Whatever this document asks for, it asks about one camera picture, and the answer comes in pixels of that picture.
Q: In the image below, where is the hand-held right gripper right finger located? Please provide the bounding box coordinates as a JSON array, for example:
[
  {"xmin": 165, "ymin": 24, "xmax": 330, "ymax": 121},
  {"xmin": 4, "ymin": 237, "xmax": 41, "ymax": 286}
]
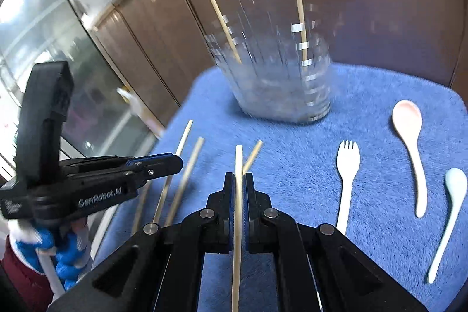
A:
[{"xmin": 244, "ymin": 172, "xmax": 429, "ymax": 312}]

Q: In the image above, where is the clear glass jar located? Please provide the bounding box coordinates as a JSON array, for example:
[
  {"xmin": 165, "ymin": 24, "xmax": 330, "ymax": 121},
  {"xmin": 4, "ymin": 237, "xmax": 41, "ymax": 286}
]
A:
[{"xmin": 204, "ymin": 0, "xmax": 333, "ymax": 123}]

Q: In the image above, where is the white plastic fork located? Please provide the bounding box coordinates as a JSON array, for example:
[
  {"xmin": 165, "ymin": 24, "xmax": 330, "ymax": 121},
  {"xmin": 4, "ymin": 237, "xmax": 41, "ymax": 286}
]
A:
[{"xmin": 334, "ymin": 140, "xmax": 361, "ymax": 236}]

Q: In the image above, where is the pink plastic spoon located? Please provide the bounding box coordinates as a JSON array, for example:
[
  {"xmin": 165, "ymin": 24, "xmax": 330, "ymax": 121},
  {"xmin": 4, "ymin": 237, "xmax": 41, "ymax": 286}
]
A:
[{"xmin": 392, "ymin": 99, "xmax": 428, "ymax": 218}]

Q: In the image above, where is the glass sliding door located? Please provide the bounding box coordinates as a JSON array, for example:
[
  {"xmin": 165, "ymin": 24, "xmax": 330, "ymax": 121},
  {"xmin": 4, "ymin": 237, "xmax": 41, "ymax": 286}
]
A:
[{"xmin": 0, "ymin": 0, "xmax": 165, "ymax": 196}]

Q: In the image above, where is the person's left forearm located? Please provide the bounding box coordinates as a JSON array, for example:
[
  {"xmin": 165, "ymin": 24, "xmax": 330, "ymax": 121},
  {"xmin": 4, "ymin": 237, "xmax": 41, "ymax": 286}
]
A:
[{"xmin": 0, "ymin": 233, "xmax": 55, "ymax": 312}]

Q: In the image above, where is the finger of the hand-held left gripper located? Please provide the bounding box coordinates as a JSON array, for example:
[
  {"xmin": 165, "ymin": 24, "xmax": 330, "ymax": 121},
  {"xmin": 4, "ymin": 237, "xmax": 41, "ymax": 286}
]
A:
[
  {"xmin": 123, "ymin": 169, "xmax": 155, "ymax": 191},
  {"xmin": 62, "ymin": 152, "xmax": 183, "ymax": 178}
]

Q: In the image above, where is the blue fluffy mat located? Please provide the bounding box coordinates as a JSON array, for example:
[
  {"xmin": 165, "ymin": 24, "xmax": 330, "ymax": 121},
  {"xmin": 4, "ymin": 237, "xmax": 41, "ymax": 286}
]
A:
[{"xmin": 91, "ymin": 63, "xmax": 468, "ymax": 312}]

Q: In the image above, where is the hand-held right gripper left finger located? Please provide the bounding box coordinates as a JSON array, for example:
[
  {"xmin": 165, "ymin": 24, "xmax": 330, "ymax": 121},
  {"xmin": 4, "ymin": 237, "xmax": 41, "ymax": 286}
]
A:
[{"xmin": 47, "ymin": 172, "xmax": 236, "ymax": 312}]

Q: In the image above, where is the light blue plastic spoon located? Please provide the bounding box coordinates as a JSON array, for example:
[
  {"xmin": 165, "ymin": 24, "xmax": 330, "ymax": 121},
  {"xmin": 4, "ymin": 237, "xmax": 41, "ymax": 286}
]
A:
[{"xmin": 426, "ymin": 168, "xmax": 468, "ymax": 284}]

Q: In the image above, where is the brown kitchen cabinet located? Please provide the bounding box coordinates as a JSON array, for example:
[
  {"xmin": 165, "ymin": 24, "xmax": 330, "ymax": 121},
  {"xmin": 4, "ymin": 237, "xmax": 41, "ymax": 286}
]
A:
[{"xmin": 91, "ymin": 0, "xmax": 468, "ymax": 132}]

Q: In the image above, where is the wooden chopstick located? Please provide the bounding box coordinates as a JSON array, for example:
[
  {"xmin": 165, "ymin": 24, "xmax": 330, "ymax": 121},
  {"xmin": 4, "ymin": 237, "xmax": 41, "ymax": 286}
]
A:
[
  {"xmin": 152, "ymin": 119, "xmax": 194, "ymax": 225},
  {"xmin": 288, "ymin": 0, "xmax": 310, "ymax": 66},
  {"xmin": 231, "ymin": 145, "xmax": 244, "ymax": 312},
  {"xmin": 242, "ymin": 140, "xmax": 264, "ymax": 174},
  {"xmin": 202, "ymin": 0, "xmax": 242, "ymax": 65},
  {"xmin": 132, "ymin": 183, "xmax": 152, "ymax": 233},
  {"xmin": 163, "ymin": 137, "xmax": 205, "ymax": 228}
]

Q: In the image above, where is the person's left hand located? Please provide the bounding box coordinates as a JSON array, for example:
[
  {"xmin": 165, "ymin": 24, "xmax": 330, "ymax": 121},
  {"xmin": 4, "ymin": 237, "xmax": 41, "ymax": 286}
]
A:
[{"xmin": 10, "ymin": 217, "xmax": 92, "ymax": 292}]

